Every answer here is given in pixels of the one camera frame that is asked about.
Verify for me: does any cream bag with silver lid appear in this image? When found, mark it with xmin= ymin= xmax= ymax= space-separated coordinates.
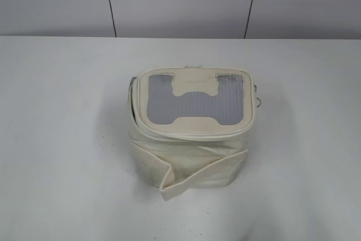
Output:
xmin=128 ymin=67 xmax=257 ymax=200

